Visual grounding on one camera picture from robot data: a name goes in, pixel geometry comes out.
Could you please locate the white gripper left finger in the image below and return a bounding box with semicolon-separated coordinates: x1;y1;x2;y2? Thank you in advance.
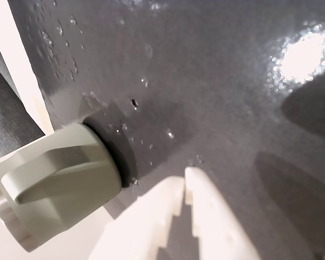
88;176;185;260

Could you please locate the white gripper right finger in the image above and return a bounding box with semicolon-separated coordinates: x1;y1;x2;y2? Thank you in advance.
184;166;262;260

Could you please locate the pale green steel-rimmed mug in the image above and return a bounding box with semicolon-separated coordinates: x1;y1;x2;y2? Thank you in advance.
0;123;123;254

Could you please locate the dark glossy table mat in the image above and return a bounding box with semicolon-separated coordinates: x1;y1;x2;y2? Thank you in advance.
9;0;325;260

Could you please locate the grey fabric seat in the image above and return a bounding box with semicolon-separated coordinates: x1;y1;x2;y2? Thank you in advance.
0;27;46;160

